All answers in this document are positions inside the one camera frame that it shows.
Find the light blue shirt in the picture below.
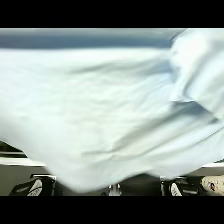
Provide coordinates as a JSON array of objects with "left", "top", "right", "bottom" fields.
[{"left": 0, "top": 28, "right": 224, "bottom": 194}]

